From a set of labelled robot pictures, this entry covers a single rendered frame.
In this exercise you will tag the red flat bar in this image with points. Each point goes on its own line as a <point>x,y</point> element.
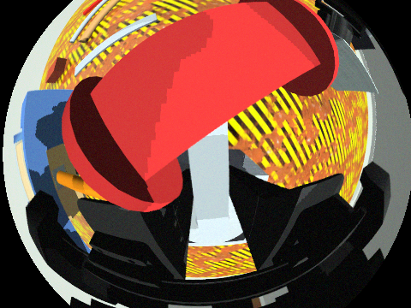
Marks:
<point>93,6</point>

